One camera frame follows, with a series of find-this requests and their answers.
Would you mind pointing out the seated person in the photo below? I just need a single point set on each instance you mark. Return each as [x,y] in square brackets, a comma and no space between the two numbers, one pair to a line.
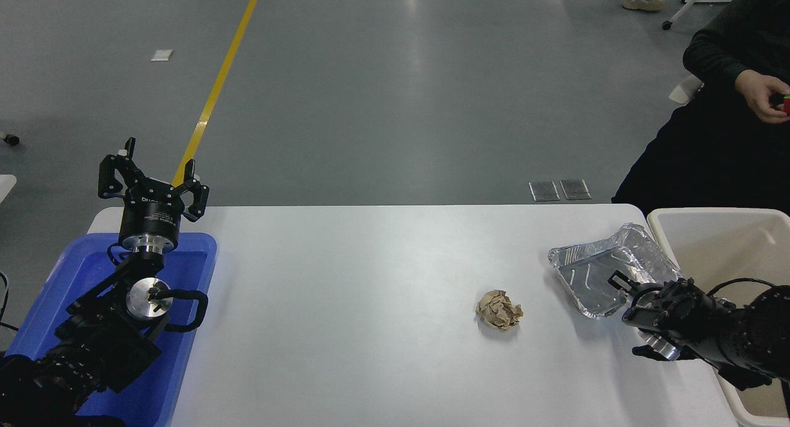
[697,161]

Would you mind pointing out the small red object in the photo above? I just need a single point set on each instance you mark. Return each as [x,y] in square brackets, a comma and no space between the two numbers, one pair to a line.
[787,104]

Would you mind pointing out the blue plastic tray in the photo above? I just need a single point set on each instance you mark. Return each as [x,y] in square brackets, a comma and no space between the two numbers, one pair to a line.
[191,273]

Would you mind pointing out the grey metal floor plate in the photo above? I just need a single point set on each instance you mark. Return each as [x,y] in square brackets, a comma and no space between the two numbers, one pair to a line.
[575,189]
[544,190]

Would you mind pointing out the white furniture corner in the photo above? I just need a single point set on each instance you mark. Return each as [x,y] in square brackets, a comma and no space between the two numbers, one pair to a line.
[5,185]

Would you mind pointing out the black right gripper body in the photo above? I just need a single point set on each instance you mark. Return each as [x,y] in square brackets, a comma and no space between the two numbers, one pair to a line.
[669,313]

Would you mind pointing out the white wheeled stand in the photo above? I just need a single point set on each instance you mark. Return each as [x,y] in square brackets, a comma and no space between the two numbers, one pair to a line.
[691,0]

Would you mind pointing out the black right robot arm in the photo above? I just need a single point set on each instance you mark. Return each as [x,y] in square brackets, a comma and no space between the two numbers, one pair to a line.
[753,334]

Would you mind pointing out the large pale bin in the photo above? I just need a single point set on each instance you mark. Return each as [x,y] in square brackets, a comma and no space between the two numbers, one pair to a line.
[716,248]

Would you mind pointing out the black caster wheel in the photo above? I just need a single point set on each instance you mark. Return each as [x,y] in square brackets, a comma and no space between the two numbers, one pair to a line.
[11,139]

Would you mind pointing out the crumpled tan paper ball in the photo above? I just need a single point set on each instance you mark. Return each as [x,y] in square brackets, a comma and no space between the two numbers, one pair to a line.
[498,311]

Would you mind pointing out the white paper scrap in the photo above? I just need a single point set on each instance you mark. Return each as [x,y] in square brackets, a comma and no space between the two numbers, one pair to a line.
[162,55]

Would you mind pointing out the person's hand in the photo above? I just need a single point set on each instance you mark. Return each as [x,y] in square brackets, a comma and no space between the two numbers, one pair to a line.
[756,94]

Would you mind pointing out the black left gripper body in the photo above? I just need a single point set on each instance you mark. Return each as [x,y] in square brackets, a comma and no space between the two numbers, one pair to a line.
[150,220]

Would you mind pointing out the silver foil tray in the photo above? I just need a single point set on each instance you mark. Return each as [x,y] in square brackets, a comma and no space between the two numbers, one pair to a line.
[608,273]

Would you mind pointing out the white chair part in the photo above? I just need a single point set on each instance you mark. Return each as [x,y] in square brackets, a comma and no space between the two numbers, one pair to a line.
[684,91]

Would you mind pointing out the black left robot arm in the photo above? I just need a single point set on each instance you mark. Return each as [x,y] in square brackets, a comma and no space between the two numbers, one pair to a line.
[105,344]

